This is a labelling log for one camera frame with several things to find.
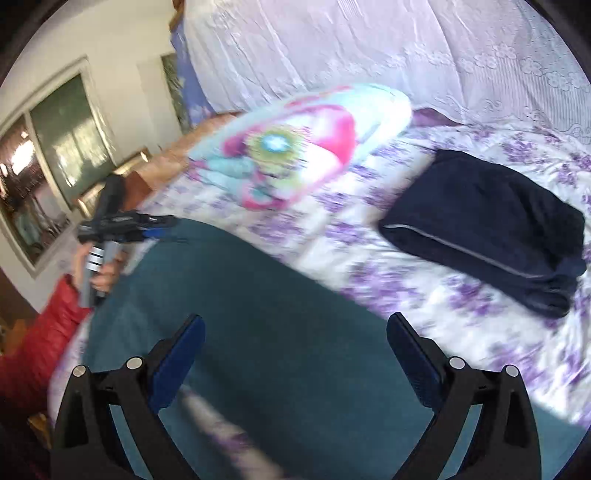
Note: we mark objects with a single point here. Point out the blue floral cloth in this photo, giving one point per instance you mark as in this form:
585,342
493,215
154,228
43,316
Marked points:
191,87

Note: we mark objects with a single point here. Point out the brown wooden box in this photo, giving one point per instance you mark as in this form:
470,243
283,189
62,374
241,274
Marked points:
137,187

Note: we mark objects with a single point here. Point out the window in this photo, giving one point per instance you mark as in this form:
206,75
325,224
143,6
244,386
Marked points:
51,161

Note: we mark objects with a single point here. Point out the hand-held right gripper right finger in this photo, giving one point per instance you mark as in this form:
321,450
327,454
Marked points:
413,360

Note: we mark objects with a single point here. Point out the wooden headboard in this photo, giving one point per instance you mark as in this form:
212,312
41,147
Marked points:
177,11

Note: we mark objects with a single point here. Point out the person's red-sleeved left forearm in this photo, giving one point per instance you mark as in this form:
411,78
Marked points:
32,341

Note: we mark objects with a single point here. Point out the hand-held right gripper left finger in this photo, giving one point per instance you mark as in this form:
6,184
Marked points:
178,360

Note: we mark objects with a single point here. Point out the person's left hand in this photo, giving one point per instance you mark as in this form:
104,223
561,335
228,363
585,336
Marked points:
107,277

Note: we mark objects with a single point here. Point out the purple floral bed sheet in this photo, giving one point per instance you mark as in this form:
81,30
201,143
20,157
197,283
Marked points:
351,240

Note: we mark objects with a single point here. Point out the teal green pants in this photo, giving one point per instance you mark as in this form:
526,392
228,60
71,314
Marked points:
286,332

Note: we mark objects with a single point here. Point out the folded navy pants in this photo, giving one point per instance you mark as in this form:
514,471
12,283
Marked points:
489,221

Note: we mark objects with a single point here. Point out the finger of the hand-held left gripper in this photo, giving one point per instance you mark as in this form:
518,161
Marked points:
157,220
159,235

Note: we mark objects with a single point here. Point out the tan under blanket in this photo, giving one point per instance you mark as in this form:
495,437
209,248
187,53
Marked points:
168,154

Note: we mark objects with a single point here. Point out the folded colourful floral quilt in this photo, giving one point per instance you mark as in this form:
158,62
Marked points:
295,138

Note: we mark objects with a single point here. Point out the dark purple cloth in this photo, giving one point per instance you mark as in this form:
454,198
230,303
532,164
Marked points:
431,117

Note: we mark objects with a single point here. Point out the white lace cover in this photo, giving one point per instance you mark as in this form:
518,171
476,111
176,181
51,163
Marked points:
369,50

